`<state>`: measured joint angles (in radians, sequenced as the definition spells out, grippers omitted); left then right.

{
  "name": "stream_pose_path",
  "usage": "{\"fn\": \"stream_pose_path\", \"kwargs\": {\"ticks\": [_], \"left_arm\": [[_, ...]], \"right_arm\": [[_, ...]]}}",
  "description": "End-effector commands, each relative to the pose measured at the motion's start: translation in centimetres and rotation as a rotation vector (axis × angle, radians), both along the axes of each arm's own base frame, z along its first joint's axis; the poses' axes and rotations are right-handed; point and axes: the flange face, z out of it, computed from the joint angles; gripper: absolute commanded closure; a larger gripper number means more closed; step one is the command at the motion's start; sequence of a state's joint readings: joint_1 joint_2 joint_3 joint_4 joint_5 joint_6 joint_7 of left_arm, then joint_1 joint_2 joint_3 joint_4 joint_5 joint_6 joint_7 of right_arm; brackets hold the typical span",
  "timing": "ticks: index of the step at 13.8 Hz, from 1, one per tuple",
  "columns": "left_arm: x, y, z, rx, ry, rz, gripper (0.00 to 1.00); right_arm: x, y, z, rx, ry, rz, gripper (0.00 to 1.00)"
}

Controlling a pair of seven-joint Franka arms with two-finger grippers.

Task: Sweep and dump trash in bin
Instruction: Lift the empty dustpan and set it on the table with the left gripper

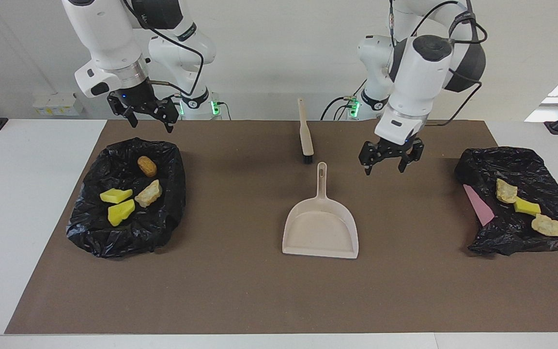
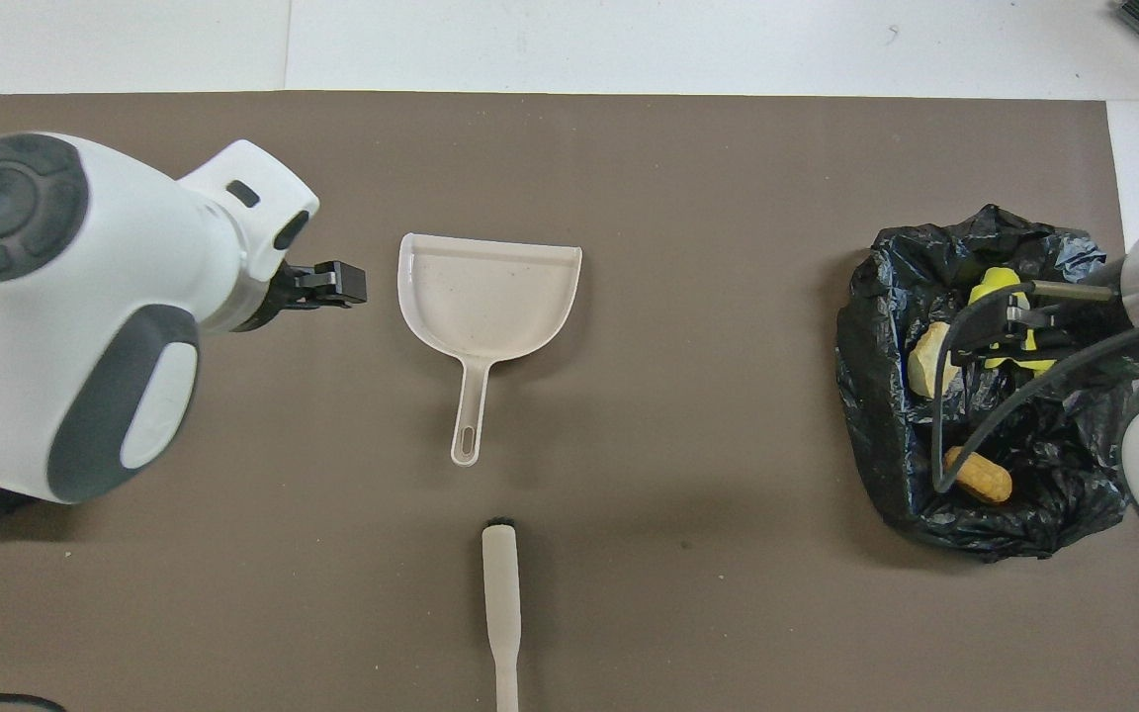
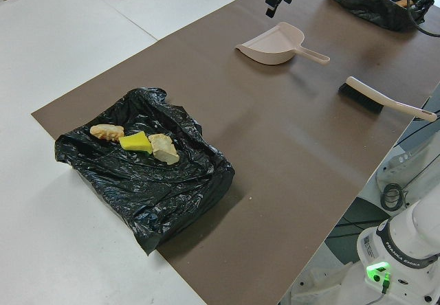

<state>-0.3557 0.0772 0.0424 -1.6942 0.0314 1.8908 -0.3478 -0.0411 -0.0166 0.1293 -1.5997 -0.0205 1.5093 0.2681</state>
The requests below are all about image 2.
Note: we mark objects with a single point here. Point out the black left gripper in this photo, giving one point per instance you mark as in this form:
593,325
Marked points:
278,295

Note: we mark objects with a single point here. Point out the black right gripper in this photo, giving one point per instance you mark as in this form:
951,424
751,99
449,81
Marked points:
1089,307

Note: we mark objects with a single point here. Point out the small yellow sponge piece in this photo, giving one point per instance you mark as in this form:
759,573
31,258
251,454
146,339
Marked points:
995,287

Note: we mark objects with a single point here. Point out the large yellow sponge piece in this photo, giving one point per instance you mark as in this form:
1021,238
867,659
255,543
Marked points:
1024,361

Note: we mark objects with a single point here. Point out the pale stone-like chunk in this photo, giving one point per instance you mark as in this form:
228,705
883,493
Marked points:
925,361

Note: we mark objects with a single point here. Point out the beige plastic dustpan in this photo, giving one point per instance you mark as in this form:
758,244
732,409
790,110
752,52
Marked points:
490,297

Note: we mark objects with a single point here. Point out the brown bread nugget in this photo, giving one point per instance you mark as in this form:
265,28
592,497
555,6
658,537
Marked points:
980,477

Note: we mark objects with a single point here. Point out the beige hand brush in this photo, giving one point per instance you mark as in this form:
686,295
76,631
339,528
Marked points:
502,593

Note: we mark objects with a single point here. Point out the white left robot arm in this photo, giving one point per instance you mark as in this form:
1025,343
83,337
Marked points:
85,297

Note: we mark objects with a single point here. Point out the open black trash bag bin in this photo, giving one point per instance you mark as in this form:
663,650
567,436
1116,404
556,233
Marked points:
886,445

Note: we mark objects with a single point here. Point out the brown table mat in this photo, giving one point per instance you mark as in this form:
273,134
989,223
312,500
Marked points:
678,198

